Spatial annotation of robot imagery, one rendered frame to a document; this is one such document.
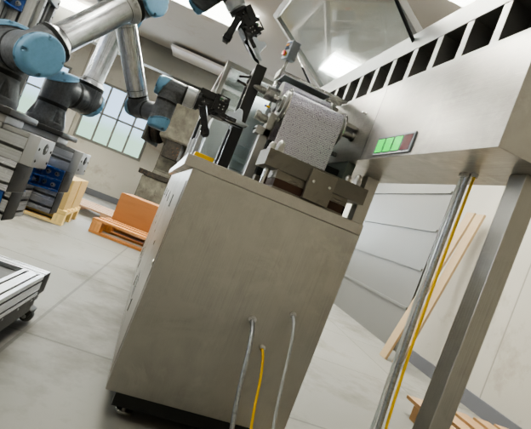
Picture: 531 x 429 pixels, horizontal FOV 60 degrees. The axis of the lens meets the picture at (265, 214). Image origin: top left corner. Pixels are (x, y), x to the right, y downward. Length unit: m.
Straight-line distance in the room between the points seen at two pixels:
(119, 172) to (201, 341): 8.15
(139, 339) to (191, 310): 0.18
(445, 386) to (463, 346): 0.11
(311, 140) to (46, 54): 0.98
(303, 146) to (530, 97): 0.89
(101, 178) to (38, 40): 8.30
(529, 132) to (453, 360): 0.58
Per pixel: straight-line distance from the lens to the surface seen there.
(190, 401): 1.66
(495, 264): 1.30
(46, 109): 2.00
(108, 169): 9.63
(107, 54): 2.14
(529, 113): 1.25
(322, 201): 1.63
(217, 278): 1.53
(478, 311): 1.29
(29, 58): 1.41
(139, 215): 5.49
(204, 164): 1.50
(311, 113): 1.86
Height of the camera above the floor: 0.79
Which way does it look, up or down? 1 degrees up
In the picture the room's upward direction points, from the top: 22 degrees clockwise
